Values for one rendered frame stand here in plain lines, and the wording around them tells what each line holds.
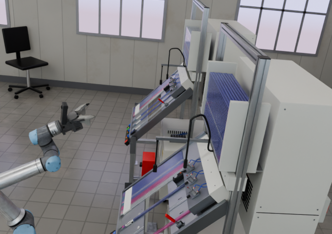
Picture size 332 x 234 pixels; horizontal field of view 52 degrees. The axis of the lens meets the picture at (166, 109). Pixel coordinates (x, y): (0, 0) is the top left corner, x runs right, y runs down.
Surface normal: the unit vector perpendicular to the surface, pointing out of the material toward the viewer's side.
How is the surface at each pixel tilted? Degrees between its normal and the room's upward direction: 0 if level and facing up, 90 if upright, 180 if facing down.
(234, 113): 90
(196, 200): 45
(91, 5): 90
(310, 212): 90
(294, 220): 90
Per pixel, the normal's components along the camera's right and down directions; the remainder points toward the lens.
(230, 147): 0.04, 0.40
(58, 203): 0.09, -0.91
